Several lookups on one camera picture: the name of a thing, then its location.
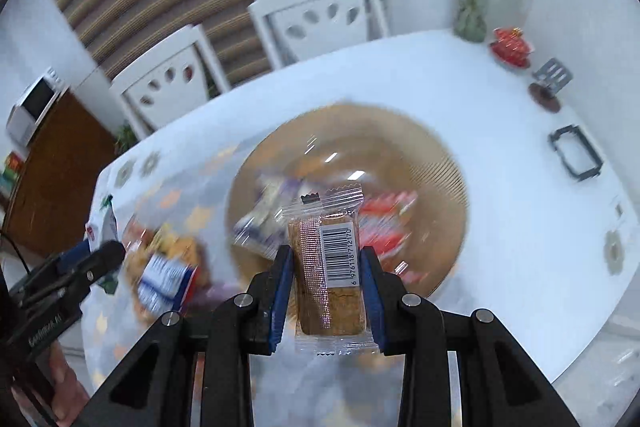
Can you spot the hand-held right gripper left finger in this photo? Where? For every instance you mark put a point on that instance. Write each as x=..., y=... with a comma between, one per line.
x=280, y=302

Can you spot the blue white label snack packet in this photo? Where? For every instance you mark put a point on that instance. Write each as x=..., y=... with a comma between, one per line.
x=165, y=274

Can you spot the white flower print tablecloth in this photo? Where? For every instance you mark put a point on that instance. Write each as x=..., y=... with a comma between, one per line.
x=520, y=232

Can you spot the white microwave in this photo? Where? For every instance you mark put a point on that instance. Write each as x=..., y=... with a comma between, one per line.
x=32, y=107

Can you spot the brown wooden cabinet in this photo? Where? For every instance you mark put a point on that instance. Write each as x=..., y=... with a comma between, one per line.
x=55, y=177

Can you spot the white chair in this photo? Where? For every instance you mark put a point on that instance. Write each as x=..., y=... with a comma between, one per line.
x=165, y=77
x=320, y=14

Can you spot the amber glass plate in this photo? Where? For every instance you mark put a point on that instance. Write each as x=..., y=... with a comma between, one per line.
x=430, y=157

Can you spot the brown snack bar clear wrapper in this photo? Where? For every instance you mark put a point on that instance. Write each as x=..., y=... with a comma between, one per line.
x=345, y=307

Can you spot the black rectangular frame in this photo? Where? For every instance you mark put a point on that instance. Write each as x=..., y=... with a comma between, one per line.
x=592, y=154

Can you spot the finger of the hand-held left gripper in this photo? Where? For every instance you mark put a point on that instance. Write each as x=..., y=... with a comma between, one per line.
x=75, y=253
x=107, y=256

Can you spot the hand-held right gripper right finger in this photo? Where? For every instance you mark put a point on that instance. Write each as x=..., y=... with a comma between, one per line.
x=372, y=302

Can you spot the red ornament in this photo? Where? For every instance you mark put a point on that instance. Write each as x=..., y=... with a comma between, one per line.
x=511, y=48

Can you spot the person's left hand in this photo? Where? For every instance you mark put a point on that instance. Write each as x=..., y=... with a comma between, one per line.
x=67, y=387

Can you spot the green white snack packet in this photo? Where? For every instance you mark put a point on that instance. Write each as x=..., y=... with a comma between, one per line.
x=107, y=219

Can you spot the green potted plant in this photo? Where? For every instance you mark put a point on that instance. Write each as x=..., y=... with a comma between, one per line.
x=127, y=137

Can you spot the scalloped pattern table mat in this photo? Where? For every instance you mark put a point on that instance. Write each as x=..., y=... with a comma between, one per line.
x=200, y=207

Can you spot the red snack packet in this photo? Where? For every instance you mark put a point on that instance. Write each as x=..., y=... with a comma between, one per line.
x=390, y=227

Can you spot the snack packets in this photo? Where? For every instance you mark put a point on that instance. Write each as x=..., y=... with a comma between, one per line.
x=265, y=209

